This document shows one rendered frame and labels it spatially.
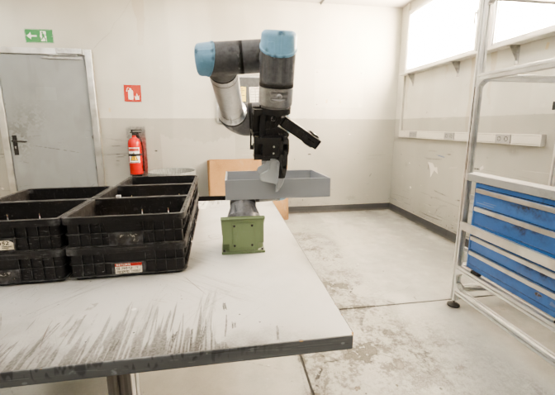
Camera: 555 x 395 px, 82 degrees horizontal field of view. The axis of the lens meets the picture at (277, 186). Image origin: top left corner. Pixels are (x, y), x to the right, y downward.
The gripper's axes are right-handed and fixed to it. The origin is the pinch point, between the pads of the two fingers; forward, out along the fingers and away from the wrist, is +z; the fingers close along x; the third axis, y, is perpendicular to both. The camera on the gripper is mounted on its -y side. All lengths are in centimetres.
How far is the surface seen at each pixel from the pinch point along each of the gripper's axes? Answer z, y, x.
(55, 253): 37, 69, -29
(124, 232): 31, 47, -30
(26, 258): 38, 78, -29
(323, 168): 142, -143, -321
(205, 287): 43.7, 20.0, -12.6
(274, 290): 41.7, -2.3, -5.7
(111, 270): 45, 53, -27
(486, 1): -55, -145, -115
